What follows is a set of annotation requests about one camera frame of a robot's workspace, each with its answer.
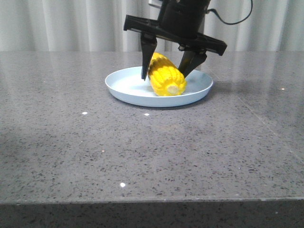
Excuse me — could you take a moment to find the light blue round plate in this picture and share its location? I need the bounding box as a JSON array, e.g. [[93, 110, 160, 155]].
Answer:
[[105, 66, 213, 108]]

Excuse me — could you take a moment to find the yellow corn cob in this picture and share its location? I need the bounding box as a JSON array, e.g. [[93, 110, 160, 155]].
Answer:
[[148, 52, 187, 96]]

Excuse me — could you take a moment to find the white pleated curtain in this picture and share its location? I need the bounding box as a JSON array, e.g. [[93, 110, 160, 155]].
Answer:
[[0, 0, 304, 51]]

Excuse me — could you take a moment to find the black cable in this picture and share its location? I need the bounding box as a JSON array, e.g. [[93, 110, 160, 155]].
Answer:
[[207, 0, 254, 25]]

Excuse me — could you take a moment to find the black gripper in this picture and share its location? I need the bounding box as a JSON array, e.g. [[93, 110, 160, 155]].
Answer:
[[123, 0, 227, 80]]

